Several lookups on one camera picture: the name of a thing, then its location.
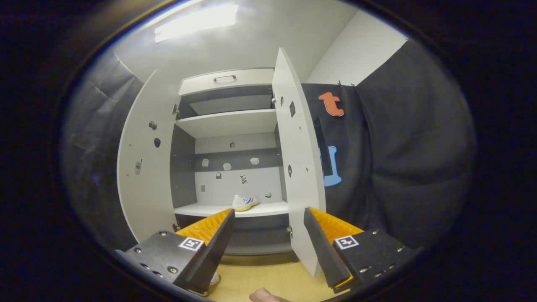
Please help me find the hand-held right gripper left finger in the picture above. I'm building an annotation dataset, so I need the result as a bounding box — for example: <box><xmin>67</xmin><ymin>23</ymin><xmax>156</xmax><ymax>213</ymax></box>
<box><xmin>114</xmin><ymin>208</ymin><xmax>236</xmax><ymax>294</ymax></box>

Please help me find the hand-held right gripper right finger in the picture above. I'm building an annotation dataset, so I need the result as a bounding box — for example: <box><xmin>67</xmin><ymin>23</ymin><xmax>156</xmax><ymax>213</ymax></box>
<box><xmin>303</xmin><ymin>206</ymin><xmax>422</xmax><ymax>290</ymax></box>

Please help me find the white striped shoe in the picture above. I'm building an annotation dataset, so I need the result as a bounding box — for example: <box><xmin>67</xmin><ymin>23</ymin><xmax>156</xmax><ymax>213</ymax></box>
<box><xmin>232</xmin><ymin>195</ymin><xmax>260</xmax><ymax>212</ymax></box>
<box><xmin>187</xmin><ymin>272</ymin><xmax>221</xmax><ymax>297</ymax></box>

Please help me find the white shoe cabinet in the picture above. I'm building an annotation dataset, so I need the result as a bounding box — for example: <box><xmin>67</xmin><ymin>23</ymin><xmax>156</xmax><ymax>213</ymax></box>
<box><xmin>170</xmin><ymin>68</ymin><xmax>294</xmax><ymax>255</ymax></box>

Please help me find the white shoe cabinet door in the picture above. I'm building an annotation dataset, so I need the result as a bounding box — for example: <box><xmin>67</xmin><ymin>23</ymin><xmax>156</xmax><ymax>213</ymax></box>
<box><xmin>117</xmin><ymin>69</ymin><xmax>182</xmax><ymax>244</ymax></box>
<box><xmin>272</xmin><ymin>47</ymin><xmax>327</xmax><ymax>277</ymax></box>

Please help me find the white cabinet drawer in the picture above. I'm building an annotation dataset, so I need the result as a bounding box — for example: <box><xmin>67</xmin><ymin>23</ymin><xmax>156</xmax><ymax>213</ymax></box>
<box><xmin>178</xmin><ymin>68</ymin><xmax>275</xmax><ymax>96</ymax></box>

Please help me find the black backdrop cloth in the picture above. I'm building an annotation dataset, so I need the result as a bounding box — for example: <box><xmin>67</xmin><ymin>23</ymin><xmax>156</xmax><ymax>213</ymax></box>
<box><xmin>63</xmin><ymin>40</ymin><xmax>477</xmax><ymax>252</ymax></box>

